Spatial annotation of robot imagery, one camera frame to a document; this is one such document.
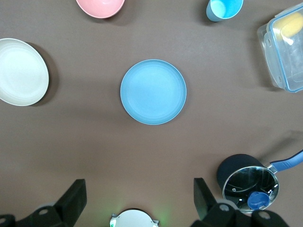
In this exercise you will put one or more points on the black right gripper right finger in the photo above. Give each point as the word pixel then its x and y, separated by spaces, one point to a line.
pixel 208 212

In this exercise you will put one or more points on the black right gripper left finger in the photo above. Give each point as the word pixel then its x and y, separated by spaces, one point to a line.
pixel 66 208

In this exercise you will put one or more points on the blue plate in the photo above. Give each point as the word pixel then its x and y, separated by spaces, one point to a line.
pixel 153 92

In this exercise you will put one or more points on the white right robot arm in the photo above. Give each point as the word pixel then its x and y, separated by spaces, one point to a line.
pixel 133 218

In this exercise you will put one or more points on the glass lid with blue knob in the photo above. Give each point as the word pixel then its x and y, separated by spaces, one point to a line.
pixel 251 184

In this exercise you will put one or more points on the beige plate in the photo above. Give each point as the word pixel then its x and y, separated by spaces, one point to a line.
pixel 21 72

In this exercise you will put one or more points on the clear plastic container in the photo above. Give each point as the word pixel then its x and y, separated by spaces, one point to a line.
pixel 279 66

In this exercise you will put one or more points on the pink bowl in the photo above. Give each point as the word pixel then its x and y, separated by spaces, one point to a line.
pixel 100 7

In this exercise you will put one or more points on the yellow round food piece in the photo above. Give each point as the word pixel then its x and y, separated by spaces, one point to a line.
pixel 290 24

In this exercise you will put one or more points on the blue cup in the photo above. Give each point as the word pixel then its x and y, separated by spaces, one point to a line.
pixel 222 8

